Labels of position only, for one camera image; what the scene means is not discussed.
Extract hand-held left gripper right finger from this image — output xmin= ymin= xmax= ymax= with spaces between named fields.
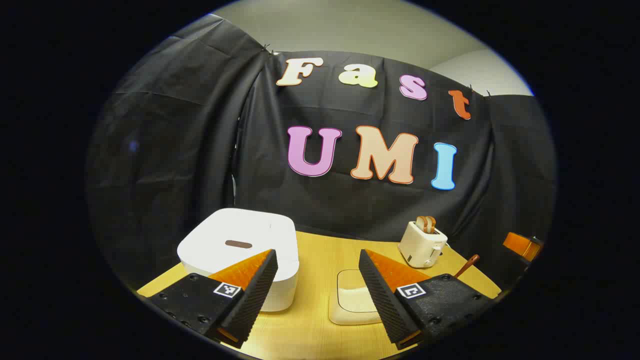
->
xmin=358 ymin=248 xmax=501 ymax=351

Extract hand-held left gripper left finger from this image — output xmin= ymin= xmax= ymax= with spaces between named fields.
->
xmin=145 ymin=248 xmax=279 ymax=350

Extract brown wooden spoon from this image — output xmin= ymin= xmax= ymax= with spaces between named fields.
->
xmin=454 ymin=254 xmax=481 ymax=279

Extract white rice cooker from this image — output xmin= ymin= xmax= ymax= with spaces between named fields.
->
xmin=177 ymin=208 xmax=300 ymax=313

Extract square clear glass dish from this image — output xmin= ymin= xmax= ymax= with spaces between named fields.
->
xmin=328 ymin=269 xmax=386 ymax=326

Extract white toaster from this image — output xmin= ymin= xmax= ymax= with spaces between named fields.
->
xmin=398 ymin=221 xmax=448 ymax=269

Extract black backdrop cloth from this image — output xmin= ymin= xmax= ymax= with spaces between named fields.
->
xmin=86 ymin=14 xmax=557 ymax=296

